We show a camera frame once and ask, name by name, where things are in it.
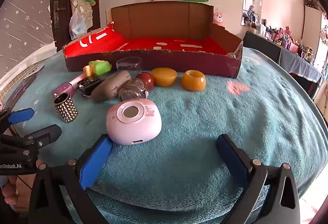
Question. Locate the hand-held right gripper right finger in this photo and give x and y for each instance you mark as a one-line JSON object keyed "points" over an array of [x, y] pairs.
{"points": [[230, 157]]}

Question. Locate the grey blue table cloth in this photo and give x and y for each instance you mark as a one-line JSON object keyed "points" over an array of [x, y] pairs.
{"points": [[299, 65]]}

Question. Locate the black nail polish bottle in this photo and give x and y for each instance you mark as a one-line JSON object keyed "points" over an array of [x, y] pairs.
{"points": [[88, 85]]}

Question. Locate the silver studded cup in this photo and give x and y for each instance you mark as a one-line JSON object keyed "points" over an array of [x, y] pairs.
{"points": [[65, 110]]}

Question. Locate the row of cosmetic bottles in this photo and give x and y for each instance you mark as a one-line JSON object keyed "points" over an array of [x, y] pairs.
{"points": [[284, 36]]}

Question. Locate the black desk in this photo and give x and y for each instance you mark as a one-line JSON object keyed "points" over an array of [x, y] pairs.
{"points": [[261, 44]]}

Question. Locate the clear plastic cup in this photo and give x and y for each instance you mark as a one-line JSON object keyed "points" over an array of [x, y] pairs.
{"points": [[129, 61]]}

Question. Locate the white phone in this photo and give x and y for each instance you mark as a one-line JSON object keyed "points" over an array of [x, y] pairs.
{"points": [[35, 70]]}

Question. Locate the clear plastic bag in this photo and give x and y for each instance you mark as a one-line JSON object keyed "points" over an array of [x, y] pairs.
{"points": [[76, 26]]}

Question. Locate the amber round jar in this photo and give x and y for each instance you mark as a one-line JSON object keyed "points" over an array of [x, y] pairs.
{"points": [[193, 83]]}

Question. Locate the pink nail polish bottle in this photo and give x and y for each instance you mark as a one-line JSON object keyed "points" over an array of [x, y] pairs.
{"points": [[62, 89]]}

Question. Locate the white wardrobe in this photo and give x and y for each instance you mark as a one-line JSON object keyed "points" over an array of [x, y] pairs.
{"points": [[311, 26]]}

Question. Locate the person's left hand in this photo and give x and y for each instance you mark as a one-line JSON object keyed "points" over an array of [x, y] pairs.
{"points": [[9, 189]]}

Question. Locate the pink round device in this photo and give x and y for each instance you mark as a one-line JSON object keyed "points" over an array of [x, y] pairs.
{"points": [[143, 124]]}

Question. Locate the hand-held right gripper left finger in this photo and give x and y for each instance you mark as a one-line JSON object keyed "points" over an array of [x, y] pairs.
{"points": [[94, 162]]}

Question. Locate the glitter bottle with brown cap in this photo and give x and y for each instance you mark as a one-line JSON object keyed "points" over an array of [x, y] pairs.
{"points": [[133, 89]]}

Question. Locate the grey brown case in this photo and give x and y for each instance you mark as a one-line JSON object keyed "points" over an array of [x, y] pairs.
{"points": [[110, 85]]}

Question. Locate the cardboard box with red lining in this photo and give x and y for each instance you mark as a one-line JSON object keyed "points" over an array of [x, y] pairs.
{"points": [[164, 18]]}

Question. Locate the green and yellow toy figure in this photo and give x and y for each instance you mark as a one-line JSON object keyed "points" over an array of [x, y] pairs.
{"points": [[101, 67]]}

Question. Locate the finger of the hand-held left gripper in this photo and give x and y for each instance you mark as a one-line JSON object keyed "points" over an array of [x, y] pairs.
{"points": [[21, 115], [47, 133]]}

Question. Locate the small pink pig plush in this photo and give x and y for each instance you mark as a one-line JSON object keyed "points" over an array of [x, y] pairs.
{"points": [[218, 18]]}

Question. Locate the teal fleece blanket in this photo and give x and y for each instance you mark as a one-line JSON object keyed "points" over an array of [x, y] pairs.
{"points": [[205, 124]]}

